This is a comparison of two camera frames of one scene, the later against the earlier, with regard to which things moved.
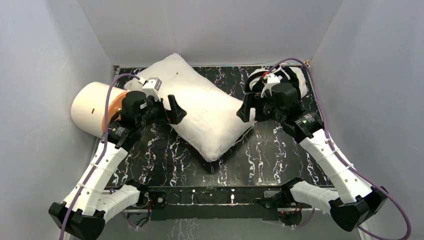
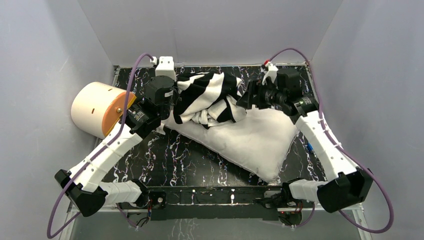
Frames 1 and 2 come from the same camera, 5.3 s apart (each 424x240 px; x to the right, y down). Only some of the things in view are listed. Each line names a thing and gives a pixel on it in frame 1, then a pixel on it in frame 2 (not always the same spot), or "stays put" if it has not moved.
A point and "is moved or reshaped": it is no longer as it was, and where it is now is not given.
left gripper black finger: x=177 y=113 stays put
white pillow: x=211 y=126 to x=260 y=143
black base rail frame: x=218 y=202 stays put
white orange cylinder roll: x=88 y=107 stays put
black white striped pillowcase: x=289 y=75 is moved or reshaped
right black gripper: x=249 y=102 stays put
